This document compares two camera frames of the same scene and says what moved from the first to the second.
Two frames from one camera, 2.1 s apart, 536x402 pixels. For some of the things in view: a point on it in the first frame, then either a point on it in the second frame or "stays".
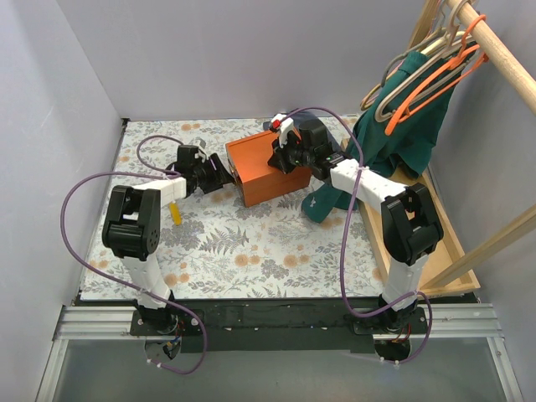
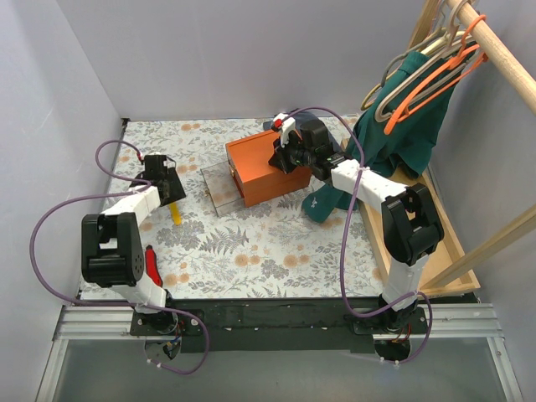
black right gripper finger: [280, 159] stays
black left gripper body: [213, 172] -> [172, 191]
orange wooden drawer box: [249, 157] stays
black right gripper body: [284, 155] stays
